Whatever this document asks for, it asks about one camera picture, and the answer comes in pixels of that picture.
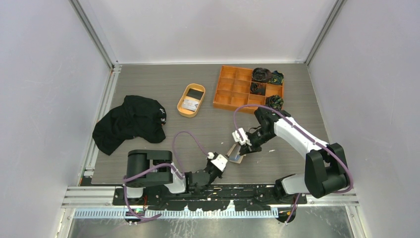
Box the beige leather card holder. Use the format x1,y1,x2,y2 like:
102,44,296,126
226,144,245,164

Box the dark rolled tie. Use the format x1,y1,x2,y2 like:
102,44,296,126
252,67,272,83
250,82,266,96

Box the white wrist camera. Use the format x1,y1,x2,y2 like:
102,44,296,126
207,152,228,172
232,128,251,146

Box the black cloth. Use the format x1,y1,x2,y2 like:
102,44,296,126
92,95,167,155

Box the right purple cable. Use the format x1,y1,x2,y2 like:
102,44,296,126
233,104,354,225

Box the green patterned rolled tie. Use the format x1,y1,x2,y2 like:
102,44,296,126
269,70,284,86

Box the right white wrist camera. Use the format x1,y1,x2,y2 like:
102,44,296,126
232,128,251,146

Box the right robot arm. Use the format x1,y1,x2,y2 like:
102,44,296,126
232,105,354,204

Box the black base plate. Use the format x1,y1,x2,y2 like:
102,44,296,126
128,184,297,211

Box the yellow oval tray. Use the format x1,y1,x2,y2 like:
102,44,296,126
177,83,206,118

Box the purple cable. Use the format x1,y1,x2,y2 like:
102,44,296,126
122,131,210,225
233,104,354,225

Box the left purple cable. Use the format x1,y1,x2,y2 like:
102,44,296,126
122,131,210,225

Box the silver credit card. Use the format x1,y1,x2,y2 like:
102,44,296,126
181,99,200,112

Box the dark rolled tie middle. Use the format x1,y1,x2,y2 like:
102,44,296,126
250,82,266,96

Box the dark rolled tie top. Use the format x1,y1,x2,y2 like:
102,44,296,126
252,67,272,83

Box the orange compartment organizer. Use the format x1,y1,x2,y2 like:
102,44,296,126
213,65,284,114

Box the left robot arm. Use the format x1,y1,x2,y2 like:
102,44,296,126
123,150,228,205

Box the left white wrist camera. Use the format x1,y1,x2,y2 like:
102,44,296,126
207,152,228,172

